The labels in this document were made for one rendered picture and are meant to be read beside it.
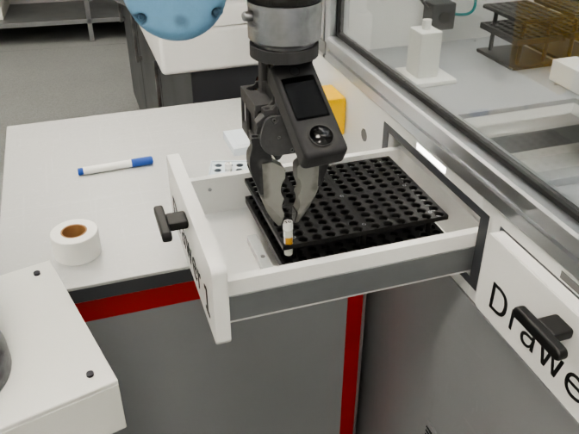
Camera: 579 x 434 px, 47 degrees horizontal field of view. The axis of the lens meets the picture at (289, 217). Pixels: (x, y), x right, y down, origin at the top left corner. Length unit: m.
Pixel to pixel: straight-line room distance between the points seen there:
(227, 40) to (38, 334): 0.98
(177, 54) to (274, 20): 0.95
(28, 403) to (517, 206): 0.56
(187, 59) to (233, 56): 0.11
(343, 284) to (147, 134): 0.73
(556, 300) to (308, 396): 0.67
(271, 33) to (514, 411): 0.53
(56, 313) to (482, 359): 0.54
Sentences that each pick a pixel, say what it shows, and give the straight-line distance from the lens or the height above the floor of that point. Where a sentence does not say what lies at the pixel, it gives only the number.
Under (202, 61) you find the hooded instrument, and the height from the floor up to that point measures 0.83.
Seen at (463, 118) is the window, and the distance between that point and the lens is 0.88.
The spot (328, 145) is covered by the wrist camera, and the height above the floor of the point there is 1.07.
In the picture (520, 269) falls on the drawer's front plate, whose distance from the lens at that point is 0.76.
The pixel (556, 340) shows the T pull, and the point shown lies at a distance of 0.69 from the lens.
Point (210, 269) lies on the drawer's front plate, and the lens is 0.71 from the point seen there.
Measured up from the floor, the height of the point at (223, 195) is 0.86.
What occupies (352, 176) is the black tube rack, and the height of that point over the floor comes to 0.90.
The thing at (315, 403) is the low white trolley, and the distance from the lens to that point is 1.31.
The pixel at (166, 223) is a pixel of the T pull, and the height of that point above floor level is 0.91.
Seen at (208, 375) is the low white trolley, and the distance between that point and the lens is 1.17.
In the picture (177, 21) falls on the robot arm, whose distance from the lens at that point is 0.50.
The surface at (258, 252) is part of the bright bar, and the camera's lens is 0.87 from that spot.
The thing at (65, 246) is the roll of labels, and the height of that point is 0.80.
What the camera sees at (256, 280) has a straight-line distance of 0.76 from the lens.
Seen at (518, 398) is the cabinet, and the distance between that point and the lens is 0.87.
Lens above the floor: 1.35
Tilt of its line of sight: 32 degrees down
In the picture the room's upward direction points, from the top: straight up
